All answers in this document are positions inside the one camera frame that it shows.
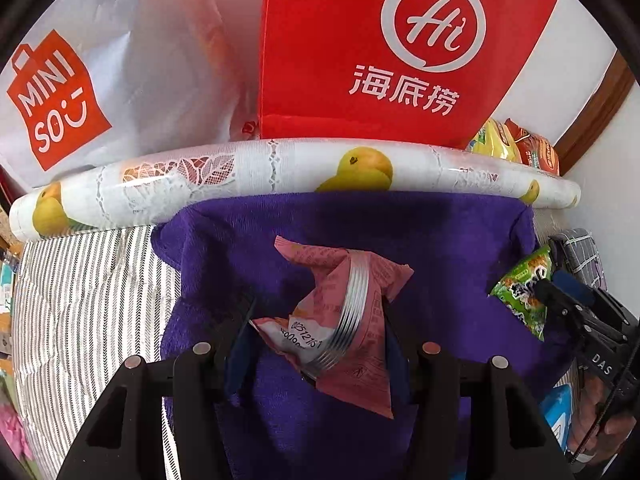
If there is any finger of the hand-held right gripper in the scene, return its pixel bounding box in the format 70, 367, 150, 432
537, 282, 583, 333
552, 269, 601, 311

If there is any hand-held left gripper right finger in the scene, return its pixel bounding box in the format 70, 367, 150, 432
380, 299, 576, 480

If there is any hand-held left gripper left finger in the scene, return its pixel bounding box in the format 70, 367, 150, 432
57, 292, 261, 480

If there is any pink white snack packet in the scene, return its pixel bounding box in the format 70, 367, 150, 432
250, 235, 415, 420

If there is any green snack packet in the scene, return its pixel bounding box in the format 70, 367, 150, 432
489, 246, 556, 343

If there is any purple towel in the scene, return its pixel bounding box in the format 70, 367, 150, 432
151, 191, 576, 480

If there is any person's right hand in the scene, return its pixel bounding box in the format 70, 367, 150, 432
572, 385, 640, 476

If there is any grey checked folded cloth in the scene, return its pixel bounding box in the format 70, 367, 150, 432
549, 228, 608, 291

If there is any blue box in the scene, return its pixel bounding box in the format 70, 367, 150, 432
540, 385, 576, 453

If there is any red chip bag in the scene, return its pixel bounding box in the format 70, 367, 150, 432
504, 118, 561, 177

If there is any yellow chip bag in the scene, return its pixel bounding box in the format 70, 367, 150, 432
465, 119, 523, 163

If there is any striped mattress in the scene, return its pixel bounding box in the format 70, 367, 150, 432
10, 210, 591, 480

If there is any fruit print paper roll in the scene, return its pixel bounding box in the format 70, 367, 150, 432
10, 138, 582, 242

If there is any white plastic shopping bag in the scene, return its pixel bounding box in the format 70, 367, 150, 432
0, 0, 266, 196

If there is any red paper bag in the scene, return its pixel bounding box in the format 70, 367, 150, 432
257, 0, 561, 150

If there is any brown wooden door frame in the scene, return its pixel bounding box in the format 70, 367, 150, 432
555, 52, 636, 173

